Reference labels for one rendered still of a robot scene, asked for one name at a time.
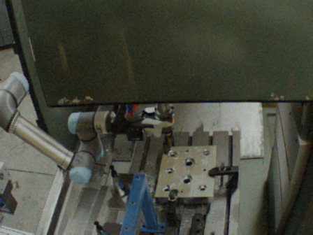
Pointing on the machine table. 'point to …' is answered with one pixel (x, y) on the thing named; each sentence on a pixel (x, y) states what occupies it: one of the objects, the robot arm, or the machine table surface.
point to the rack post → (151, 226)
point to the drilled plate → (190, 196)
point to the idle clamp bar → (198, 224)
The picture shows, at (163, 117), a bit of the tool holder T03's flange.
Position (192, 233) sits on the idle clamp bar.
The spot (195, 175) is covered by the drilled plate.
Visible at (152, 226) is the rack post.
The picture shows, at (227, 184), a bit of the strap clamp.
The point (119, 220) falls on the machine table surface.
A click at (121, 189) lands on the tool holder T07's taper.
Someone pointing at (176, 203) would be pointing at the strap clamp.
